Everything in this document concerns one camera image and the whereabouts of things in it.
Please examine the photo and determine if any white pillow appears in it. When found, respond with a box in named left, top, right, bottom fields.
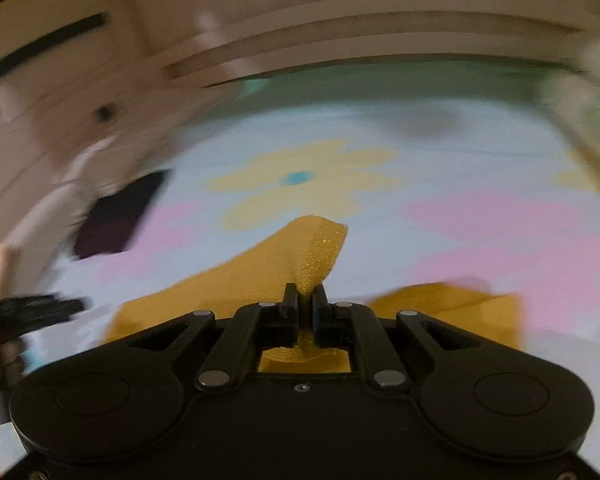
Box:
left=0, top=135, right=131, bottom=266

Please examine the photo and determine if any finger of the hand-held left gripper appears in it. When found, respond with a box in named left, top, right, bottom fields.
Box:
left=0, top=296, right=92, bottom=341

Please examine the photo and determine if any dark cloth with pink pattern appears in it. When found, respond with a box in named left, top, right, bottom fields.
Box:
left=74, top=170, right=172, bottom=261

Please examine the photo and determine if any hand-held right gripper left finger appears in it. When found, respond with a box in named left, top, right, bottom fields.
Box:
left=125, top=283, right=301, bottom=391

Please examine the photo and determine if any yellow knit sweater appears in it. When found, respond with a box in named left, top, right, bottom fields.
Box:
left=102, top=215, right=526, bottom=376

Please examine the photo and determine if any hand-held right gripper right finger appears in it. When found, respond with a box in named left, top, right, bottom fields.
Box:
left=312, top=284, right=482, bottom=391

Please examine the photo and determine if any wooden bed headboard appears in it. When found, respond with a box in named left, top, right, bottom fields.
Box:
left=130, top=0, right=600, bottom=88

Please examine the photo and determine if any flower printed bed sheet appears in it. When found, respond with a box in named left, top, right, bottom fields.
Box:
left=10, top=60, right=600, bottom=461

